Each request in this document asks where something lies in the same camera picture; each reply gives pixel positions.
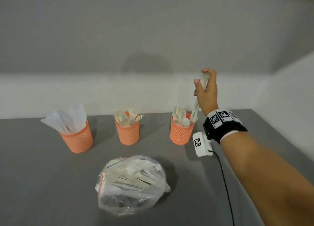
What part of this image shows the person's right hand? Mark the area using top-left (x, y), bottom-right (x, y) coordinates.
top-left (193, 68), bottom-right (219, 117)

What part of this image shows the white plastic spoon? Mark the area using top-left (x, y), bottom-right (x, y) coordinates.
top-left (190, 73), bottom-right (211, 123)

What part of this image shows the bunch of white spoons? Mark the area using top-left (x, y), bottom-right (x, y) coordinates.
top-left (172, 107), bottom-right (192, 128)

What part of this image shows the clear plastic bag of cutlery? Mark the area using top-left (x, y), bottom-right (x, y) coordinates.
top-left (95, 155), bottom-right (172, 217)

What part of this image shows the person's right forearm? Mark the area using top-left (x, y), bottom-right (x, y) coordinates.
top-left (220, 132), bottom-right (314, 226)

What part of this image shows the black wristband with marker tags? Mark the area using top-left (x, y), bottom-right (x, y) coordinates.
top-left (203, 109), bottom-right (248, 145)

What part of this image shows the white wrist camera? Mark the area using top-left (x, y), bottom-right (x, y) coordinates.
top-left (192, 132), bottom-right (214, 158)

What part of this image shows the black camera cable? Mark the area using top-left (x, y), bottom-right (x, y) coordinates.
top-left (208, 150), bottom-right (236, 226)

